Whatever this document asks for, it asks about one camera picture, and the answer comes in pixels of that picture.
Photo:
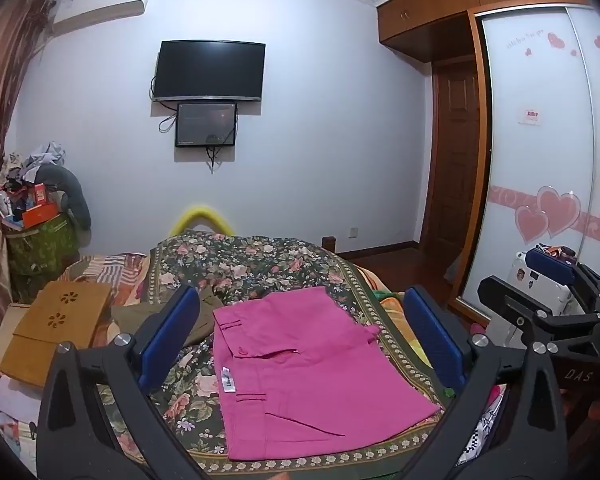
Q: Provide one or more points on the white heart-print sliding wardrobe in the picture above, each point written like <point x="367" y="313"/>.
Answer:
<point x="540" y="160"/>

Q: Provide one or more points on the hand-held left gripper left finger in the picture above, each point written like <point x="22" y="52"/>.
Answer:
<point x="172" y="332"/>

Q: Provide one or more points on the dark bed post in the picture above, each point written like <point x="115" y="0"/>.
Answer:
<point x="329" y="244"/>

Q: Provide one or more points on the pile of mixed clothes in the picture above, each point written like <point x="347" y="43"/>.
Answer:
<point x="45" y="157"/>

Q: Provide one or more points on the striped patchwork blanket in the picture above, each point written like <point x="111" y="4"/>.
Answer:
<point x="115" y="267"/>

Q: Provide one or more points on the white hard suitcase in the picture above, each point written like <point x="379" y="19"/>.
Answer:
<point x="520" y="272"/>

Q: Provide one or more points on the dark green floral blanket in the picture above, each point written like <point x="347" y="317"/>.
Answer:
<point x="260" y="265"/>

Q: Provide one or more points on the brown wooden door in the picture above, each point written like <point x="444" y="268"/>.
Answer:
<point x="455" y="160"/>

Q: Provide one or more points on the colourful printed cloth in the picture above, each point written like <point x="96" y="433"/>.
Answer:
<point x="15" y="435"/>

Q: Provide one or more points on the grey plush pillow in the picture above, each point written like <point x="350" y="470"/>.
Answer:
<point x="70" y="185"/>

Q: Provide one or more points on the green fabric bag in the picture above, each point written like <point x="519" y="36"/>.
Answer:
<point x="40" y="250"/>

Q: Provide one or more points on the black wall television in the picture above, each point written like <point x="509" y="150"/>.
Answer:
<point x="210" y="67"/>

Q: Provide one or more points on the wooden lap desk board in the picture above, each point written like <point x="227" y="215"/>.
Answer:
<point x="45" y="340"/>

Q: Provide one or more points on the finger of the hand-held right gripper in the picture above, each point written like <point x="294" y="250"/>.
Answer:
<point x="500" y="292"/>
<point x="550" y="266"/>

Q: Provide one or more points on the wooden overhead cabinet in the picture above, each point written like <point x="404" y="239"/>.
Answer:
<point x="430" y="15"/>

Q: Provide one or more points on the small black wall monitor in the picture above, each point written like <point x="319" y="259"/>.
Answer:
<point x="205" y="122"/>

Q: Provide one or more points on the pink pants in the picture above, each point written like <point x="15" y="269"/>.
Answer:
<point x="305" y="360"/>

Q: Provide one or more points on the white air conditioner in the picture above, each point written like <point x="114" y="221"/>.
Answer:
<point x="100" y="10"/>

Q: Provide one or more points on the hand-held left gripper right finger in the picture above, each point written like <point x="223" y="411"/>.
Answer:
<point x="432" y="337"/>

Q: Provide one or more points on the brown striped curtain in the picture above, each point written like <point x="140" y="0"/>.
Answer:
<point x="0" y="85"/>

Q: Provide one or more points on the yellow foam tube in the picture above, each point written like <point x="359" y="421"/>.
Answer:
<point x="200" y="210"/>

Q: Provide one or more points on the black white checked cloth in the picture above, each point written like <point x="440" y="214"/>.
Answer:
<point x="480" y="430"/>

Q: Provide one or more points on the olive green pants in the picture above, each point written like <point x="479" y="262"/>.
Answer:
<point x="130" y="317"/>

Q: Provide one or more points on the orange box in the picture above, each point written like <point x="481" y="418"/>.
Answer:
<point x="37" y="216"/>

